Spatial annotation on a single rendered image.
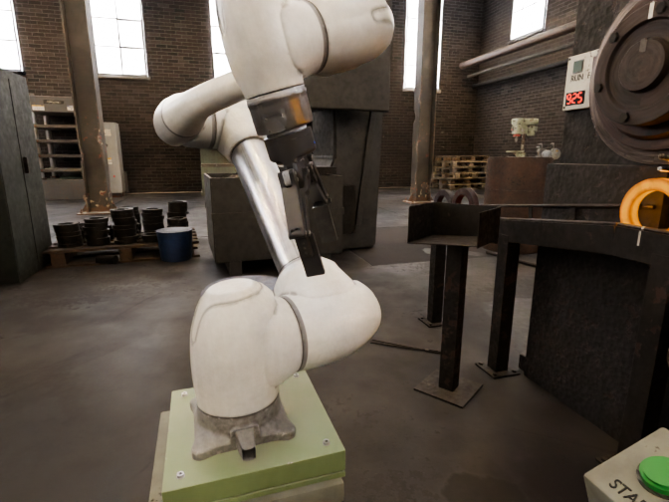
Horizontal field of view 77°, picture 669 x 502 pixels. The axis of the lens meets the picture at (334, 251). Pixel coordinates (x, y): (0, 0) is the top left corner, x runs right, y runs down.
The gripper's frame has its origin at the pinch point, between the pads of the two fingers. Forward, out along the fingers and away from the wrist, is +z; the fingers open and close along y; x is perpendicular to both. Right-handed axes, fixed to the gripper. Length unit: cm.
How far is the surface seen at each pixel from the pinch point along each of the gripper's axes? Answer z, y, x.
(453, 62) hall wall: 6, -1212, 147
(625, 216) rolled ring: 30, -60, 72
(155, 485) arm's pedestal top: 29.3, 19.7, -34.7
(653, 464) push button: 16.3, 30.9, 35.3
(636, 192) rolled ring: 24, -60, 74
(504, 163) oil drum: 80, -335, 90
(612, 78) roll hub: -8, -65, 71
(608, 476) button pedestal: 17.8, 30.9, 31.4
